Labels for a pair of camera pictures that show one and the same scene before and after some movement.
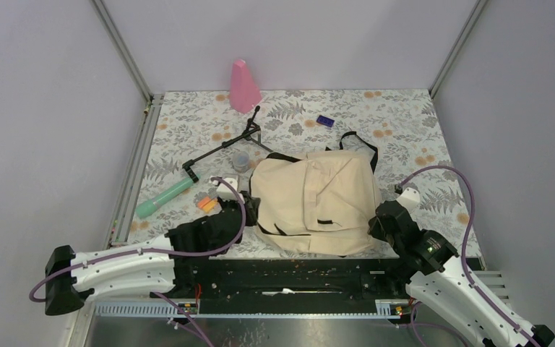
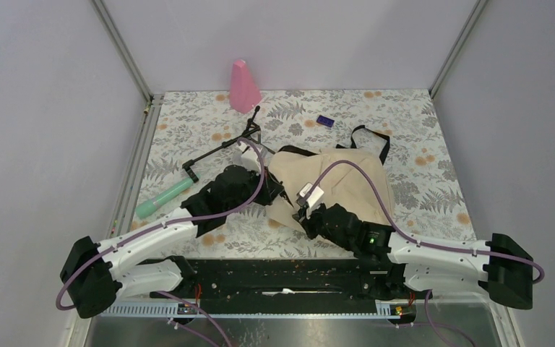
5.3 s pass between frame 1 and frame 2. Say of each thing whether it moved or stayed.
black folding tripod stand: stayed
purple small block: stayed
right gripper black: moved
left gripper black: moved
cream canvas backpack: moved
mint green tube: stayed
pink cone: stayed
